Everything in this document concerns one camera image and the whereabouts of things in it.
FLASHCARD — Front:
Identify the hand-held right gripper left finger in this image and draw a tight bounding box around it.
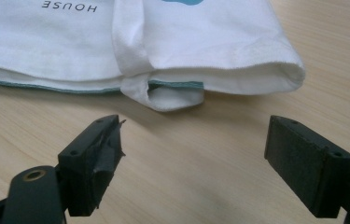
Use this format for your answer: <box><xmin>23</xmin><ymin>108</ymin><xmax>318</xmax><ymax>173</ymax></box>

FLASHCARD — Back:
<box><xmin>57</xmin><ymin>114</ymin><xmax>127</xmax><ymax>217</ymax></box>

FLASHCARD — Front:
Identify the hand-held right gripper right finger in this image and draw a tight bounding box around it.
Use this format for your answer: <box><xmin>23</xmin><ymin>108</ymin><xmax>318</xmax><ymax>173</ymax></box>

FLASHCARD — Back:
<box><xmin>263</xmin><ymin>115</ymin><xmax>350</xmax><ymax>219</ymax></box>

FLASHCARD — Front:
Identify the white printed t-shirt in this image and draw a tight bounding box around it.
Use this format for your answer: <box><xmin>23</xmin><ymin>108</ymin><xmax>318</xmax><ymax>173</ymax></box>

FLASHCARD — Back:
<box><xmin>0</xmin><ymin>0</ymin><xmax>306</xmax><ymax>113</ymax></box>

